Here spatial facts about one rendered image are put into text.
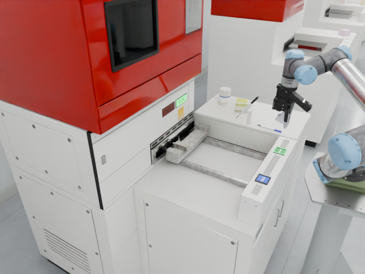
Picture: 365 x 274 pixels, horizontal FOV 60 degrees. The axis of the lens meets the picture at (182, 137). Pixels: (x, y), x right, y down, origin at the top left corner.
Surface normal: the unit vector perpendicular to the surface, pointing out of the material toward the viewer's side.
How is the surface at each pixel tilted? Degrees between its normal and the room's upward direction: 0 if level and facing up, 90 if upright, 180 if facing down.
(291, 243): 0
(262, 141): 90
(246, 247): 90
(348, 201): 0
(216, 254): 90
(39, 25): 90
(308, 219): 0
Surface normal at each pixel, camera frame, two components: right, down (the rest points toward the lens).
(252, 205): -0.51, 0.44
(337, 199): 0.00, -0.86
